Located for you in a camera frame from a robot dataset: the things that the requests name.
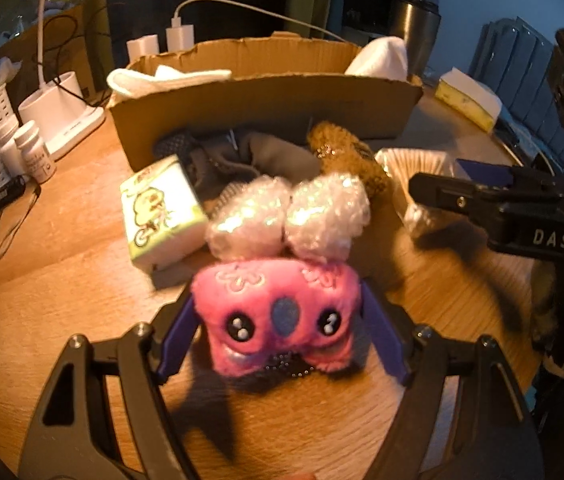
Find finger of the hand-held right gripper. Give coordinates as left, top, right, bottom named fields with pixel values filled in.
left=408, top=172, right=500, bottom=233
left=456, top=158, right=564, bottom=198

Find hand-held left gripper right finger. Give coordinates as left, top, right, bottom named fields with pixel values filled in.
left=362, top=280, right=545, bottom=480

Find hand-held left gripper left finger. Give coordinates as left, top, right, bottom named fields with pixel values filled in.
left=18, top=285, right=203, bottom=480

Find pink plush toy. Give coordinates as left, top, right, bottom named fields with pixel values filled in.
left=191, top=257, right=363, bottom=378

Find clear plastic packet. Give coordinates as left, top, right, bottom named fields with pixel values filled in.
left=374, top=147, right=462, bottom=238

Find yellow white sponge pack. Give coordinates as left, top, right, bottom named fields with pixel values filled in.
left=434, top=67, right=503, bottom=133

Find grey ribbed panel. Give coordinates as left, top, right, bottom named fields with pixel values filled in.
left=466, top=17, right=564, bottom=171

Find brown plush toy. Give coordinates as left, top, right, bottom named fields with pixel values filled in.
left=307, top=121, right=390, bottom=198

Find green white tissue pack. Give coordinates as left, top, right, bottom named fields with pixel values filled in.
left=119, top=155, right=210, bottom=275

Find white cloth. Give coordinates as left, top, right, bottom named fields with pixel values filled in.
left=344, top=36, right=409, bottom=82

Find steel tumbler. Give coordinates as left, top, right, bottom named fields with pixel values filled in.
left=389, top=0, right=442, bottom=78

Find grey cloth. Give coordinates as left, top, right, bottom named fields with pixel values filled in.
left=232, top=132, right=323, bottom=188

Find black monitor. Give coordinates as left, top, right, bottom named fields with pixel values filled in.
left=342, top=0, right=442, bottom=36

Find white pill bottle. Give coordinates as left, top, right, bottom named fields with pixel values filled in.
left=0, top=115, right=25, bottom=176
left=13, top=121, right=57, bottom=184

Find white folded towel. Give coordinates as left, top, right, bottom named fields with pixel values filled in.
left=107, top=65, right=233, bottom=98

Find white desk lamp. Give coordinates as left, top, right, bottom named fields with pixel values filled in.
left=18, top=0, right=108, bottom=161

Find small white charger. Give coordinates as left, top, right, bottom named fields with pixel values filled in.
left=127, top=34, right=160, bottom=63

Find tall brown cardboard box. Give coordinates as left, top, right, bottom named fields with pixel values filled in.
left=0, top=2, right=95, bottom=103

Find black device with lanyard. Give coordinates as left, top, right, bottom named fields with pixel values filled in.
left=0, top=175, right=43, bottom=261

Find white charging cable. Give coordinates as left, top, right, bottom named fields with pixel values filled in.
left=174, top=0, right=347, bottom=43

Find white charger with cable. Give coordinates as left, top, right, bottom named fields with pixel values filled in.
left=166, top=16, right=197, bottom=53

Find black power cable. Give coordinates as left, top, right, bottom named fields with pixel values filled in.
left=44, top=10, right=113, bottom=106

